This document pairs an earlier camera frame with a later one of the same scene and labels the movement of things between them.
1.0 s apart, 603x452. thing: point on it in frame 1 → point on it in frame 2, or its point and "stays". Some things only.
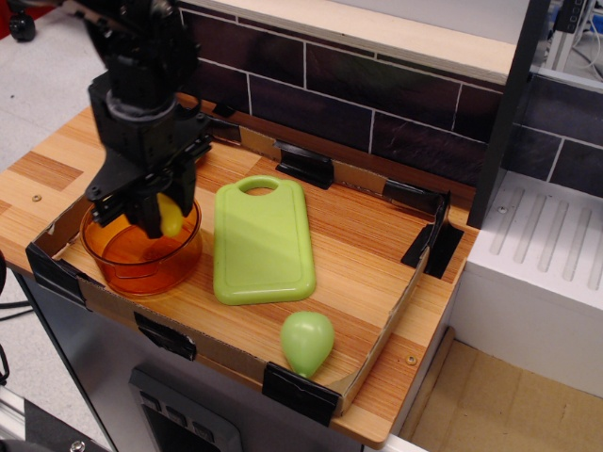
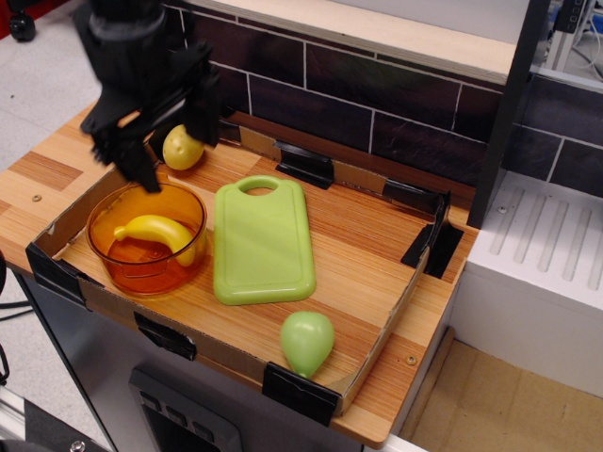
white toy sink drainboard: (531, 287) stays
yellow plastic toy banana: (171, 217) → (163, 227)
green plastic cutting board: (264, 246) stays
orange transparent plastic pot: (135, 264) stays
